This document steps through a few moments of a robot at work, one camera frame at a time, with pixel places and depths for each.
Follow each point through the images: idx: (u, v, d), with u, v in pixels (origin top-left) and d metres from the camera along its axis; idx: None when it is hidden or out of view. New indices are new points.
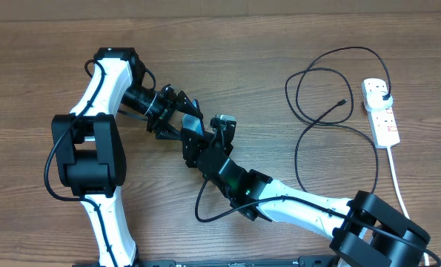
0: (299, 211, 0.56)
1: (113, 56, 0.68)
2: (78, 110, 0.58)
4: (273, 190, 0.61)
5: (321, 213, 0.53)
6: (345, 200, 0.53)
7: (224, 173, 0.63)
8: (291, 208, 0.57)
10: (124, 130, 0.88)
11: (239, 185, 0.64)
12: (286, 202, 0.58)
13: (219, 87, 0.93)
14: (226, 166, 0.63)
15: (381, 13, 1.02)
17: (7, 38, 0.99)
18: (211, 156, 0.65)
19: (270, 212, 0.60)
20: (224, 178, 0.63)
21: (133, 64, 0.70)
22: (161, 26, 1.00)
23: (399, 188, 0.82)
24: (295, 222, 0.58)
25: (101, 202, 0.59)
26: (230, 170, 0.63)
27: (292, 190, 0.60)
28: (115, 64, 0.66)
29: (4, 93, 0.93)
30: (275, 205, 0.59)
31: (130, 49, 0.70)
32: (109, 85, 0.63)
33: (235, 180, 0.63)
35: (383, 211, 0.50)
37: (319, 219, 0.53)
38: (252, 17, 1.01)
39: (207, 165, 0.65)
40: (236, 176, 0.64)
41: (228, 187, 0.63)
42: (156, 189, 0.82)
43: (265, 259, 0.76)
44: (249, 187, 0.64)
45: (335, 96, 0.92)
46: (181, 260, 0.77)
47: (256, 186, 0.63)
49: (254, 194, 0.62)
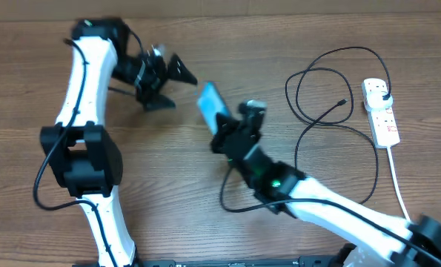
0: (347, 225, 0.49)
1: (93, 35, 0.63)
2: (64, 120, 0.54)
4: (308, 190, 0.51)
5: (375, 231, 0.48)
6: (403, 222, 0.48)
7: (250, 162, 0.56)
8: (336, 218, 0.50)
10: (124, 130, 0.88)
11: (265, 175, 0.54)
12: (328, 208, 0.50)
13: (219, 86, 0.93)
14: (253, 153, 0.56)
15: (381, 13, 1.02)
17: (7, 38, 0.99)
18: (239, 141, 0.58)
19: (304, 213, 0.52)
20: (248, 166, 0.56)
21: (115, 37, 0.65)
22: (161, 26, 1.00)
23: (399, 188, 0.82)
24: (333, 228, 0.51)
25: (98, 202, 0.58)
26: (259, 157, 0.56)
27: (333, 193, 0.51)
28: (96, 48, 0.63)
29: (4, 92, 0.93)
30: (313, 209, 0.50)
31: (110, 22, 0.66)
32: (94, 79, 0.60)
33: (259, 169, 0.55)
35: None
37: (372, 237, 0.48)
38: (252, 17, 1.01)
39: (235, 150, 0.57)
40: (264, 164, 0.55)
41: (251, 176, 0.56)
42: (156, 189, 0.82)
43: (266, 259, 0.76)
44: (277, 178, 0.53)
45: (335, 96, 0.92)
46: (181, 260, 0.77)
47: (285, 178, 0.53)
49: (282, 189, 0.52)
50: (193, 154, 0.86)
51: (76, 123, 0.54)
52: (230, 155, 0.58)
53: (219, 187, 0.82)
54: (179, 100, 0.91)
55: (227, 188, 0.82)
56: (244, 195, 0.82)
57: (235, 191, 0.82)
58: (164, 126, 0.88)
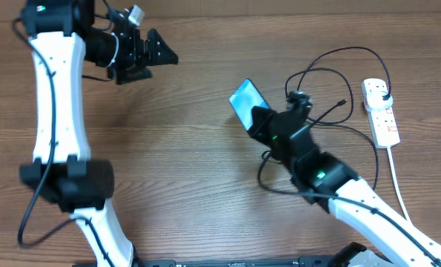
0: (390, 238, 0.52)
1: (50, 22, 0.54)
2: (43, 155, 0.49)
4: (359, 195, 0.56)
5: (422, 256, 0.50)
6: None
7: (295, 142, 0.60)
8: (378, 227, 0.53)
10: (124, 130, 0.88)
11: (307, 161, 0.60)
12: (373, 216, 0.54)
13: (219, 87, 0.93)
14: (298, 134, 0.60)
15: (381, 13, 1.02)
17: (7, 38, 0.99)
18: (287, 122, 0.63)
19: (345, 214, 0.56)
20: (293, 147, 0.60)
21: (76, 18, 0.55)
22: (161, 27, 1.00)
23: (399, 188, 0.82)
24: (374, 241, 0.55)
25: (92, 216, 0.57)
26: (304, 140, 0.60)
27: (382, 205, 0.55)
28: (61, 51, 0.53)
29: (4, 93, 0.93)
30: (358, 212, 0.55)
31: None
32: (64, 93, 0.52)
33: (304, 153, 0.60)
35: None
37: (418, 261, 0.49)
38: (252, 17, 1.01)
39: (279, 128, 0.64)
40: (307, 149, 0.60)
41: (294, 158, 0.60)
42: (156, 190, 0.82)
43: (266, 259, 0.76)
44: (322, 167, 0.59)
45: (335, 96, 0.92)
46: (181, 260, 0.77)
47: (331, 168, 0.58)
49: (325, 180, 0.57)
50: (193, 153, 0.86)
51: (57, 158, 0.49)
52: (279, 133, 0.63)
53: (218, 187, 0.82)
54: (179, 100, 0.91)
55: (226, 188, 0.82)
56: (244, 195, 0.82)
57: (235, 191, 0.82)
58: (164, 126, 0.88)
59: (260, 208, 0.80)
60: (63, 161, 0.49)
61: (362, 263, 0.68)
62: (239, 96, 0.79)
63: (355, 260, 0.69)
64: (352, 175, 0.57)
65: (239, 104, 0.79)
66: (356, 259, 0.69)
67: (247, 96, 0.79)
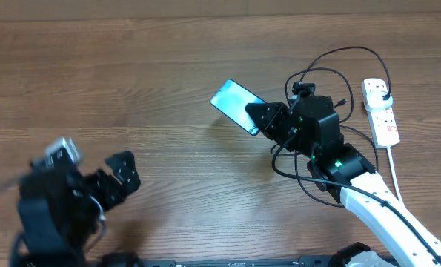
0: (395, 231, 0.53)
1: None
2: None
4: (371, 187, 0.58)
5: (425, 252, 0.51)
6: None
7: (323, 128, 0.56)
8: (385, 219, 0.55)
10: (124, 130, 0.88)
11: (330, 148, 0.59)
12: (383, 208, 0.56)
13: (219, 87, 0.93)
14: (328, 119, 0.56)
15: (381, 13, 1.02)
17: (7, 38, 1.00)
18: (317, 105, 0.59)
19: (354, 203, 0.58)
20: (319, 135, 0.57)
21: None
22: (161, 26, 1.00)
23: (399, 188, 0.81)
24: (378, 233, 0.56)
25: None
26: (331, 127, 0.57)
27: (393, 199, 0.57)
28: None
29: (5, 93, 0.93)
30: (368, 203, 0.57)
31: (50, 219, 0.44)
32: None
33: (327, 141, 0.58)
35: None
37: (419, 256, 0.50)
38: (252, 16, 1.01)
39: (308, 110, 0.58)
40: (333, 137, 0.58)
41: (316, 144, 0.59)
42: (157, 189, 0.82)
43: (265, 259, 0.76)
44: (339, 158, 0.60)
45: (335, 96, 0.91)
46: (181, 260, 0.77)
47: (349, 160, 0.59)
49: (342, 169, 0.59)
50: (193, 154, 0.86)
51: None
52: (304, 115, 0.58)
53: (218, 187, 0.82)
54: (178, 100, 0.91)
55: (226, 188, 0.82)
56: (245, 195, 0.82)
57: (235, 191, 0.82)
58: (164, 127, 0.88)
59: (260, 208, 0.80)
60: None
61: (362, 262, 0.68)
62: (227, 96, 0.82)
63: (356, 258, 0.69)
64: (368, 168, 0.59)
65: (227, 104, 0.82)
66: (357, 256, 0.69)
67: (233, 96, 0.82)
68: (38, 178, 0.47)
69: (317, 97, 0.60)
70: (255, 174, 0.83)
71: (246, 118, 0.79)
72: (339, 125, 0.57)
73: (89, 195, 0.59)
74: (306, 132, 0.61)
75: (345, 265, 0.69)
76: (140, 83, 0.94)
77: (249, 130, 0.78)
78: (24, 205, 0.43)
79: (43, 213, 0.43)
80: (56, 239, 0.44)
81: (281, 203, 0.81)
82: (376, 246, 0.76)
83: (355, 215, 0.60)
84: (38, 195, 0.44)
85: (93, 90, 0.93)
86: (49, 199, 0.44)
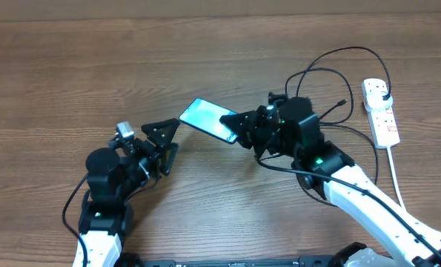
0: (378, 217, 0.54)
1: (101, 227, 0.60)
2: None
4: (353, 178, 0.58)
5: (407, 233, 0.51)
6: (440, 236, 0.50)
7: (303, 130, 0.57)
8: (368, 207, 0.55)
10: None
11: (312, 147, 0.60)
12: (365, 196, 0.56)
13: (219, 87, 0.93)
14: (307, 121, 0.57)
15: (381, 14, 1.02)
17: (7, 38, 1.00)
18: (297, 107, 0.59)
19: (339, 196, 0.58)
20: (301, 136, 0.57)
21: None
22: (161, 26, 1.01)
23: (399, 188, 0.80)
24: (364, 222, 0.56)
25: (92, 248, 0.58)
26: (310, 127, 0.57)
27: (373, 187, 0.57)
28: (101, 242, 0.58)
29: (5, 93, 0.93)
30: (350, 194, 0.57)
31: (110, 189, 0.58)
32: None
33: (308, 141, 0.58)
35: None
37: (402, 238, 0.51)
38: (252, 17, 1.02)
39: (289, 113, 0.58)
40: (313, 136, 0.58)
41: (299, 144, 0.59)
42: (157, 189, 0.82)
43: (266, 259, 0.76)
44: (320, 155, 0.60)
45: (335, 96, 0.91)
46: (181, 260, 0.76)
47: (330, 158, 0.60)
49: (323, 166, 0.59)
50: (193, 153, 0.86)
51: None
52: (286, 119, 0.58)
53: (218, 188, 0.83)
54: (178, 100, 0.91)
55: (226, 188, 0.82)
56: (244, 195, 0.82)
57: (235, 191, 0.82)
58: None
59: (260, 208, 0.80)
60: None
61: (359, 259, 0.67)
62: (197, 113, 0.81)
63: (353, 256, 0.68)
64: (347, 162, 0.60)
65: (199, 119, 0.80)
66: (353, 255, 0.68)
67: (202, 113, 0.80)
68: (99, 158, 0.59)
69: (297, 99, 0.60)
70: (254, 175, 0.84)
71: (221, 128, 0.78)
72: (319, 125, 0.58)
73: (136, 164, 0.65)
74: (287, 133, 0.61)
75: (343, 264, 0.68)
76: (140, 83, 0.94)
77: (226, 139, 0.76)
78: (92, 178, 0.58)
79: (104, 185, 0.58)
80: (113, 199, 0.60)
81: (279, 202, 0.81)
82: (376, 246, 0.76)
83: (343, 209, 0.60)
84: (101, 173, 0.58)
85: (93, 90, 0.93)
86: (109, 176, 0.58)
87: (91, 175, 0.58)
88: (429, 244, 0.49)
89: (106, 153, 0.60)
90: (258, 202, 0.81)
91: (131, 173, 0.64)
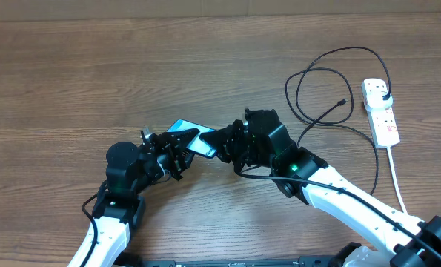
0: (356, 213, 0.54)
1: (115, 216, 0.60)
2: (84, 252, 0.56)
4: (327, 178, 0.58)
5: (385, 224, 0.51)
6: (416, 220, 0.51)
7: (273, 141, 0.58)
8: (346, 204, 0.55)
10: (124, 130, 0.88)
11: (286, 156, 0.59)
12: (342, 194, 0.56)
13: (220, 87, 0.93)
14: (276, 132, 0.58)
15: (381, 13, 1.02)
17: (7, 38, 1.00)
18: (264, 120, 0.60)
19: (317, 199, 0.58)
20: (272, 147, 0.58)
21: None
22: (161, 26, 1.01)
23: (399, 188, 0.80)
24: (345, 220, 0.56)
25: (102, 231, 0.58)
26: (281, 137, 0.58)
27: (348, 184, 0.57)
28: (112, 228, 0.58)
29: (5, 93, 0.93)
30: (327, 195, 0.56)
31: (127, 182, 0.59)
32: None
33: (282, 150, 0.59)
35: None
37: (381, 229, 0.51)
38: (252, 17, 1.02)
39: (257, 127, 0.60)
40: (284, 146, 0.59)
41: (273, 155, 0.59)
42: (157, 190, 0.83)
43: (266, 259, 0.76)
44: (295, 162, 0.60)
45: (336, 96, 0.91)
46: (181, 260, 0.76)
47: (304, 163, 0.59)
49: (299, 173, 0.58)
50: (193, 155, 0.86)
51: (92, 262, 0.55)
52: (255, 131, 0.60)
53: (216, 188, 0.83)
54: (178, 100, 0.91)
55: (225, 189, 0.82)
56: (244, 196, 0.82)
57: (234, 192, 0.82)
58: (164, 127, 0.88)
59: (259, 208, 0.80)
60: (90, 254, 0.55)
61: (354, 259, 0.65)
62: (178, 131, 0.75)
63: (349, 257, 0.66)
64: (321, 164, 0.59)
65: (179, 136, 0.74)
66: (350, 255, 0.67)
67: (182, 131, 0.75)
68: (120, 153, 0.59)
69: (263, 113, 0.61)
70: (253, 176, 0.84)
71: (201, 144, 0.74)
72: (287, 134, 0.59)
73: (153, 159, 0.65)
74: (260, 146, 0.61)
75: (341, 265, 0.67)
76: (140, 82, 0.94)
77: (206, 153, 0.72)
78: (112, 170, 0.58)
79: (122, 178, 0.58)
80: (128, 193, 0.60)
81: (277, 202, 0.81)
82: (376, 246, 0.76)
83: (325, 211, 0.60)
84: (121, 166, 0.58)
85: (93, 90, 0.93)
86: (127, 170, 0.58)
87: (110, 167, 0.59)
88: (407, 230, 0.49)
89: (126, 146, 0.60)
90: (257, 202, 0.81)
91: (147, 169, 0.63)
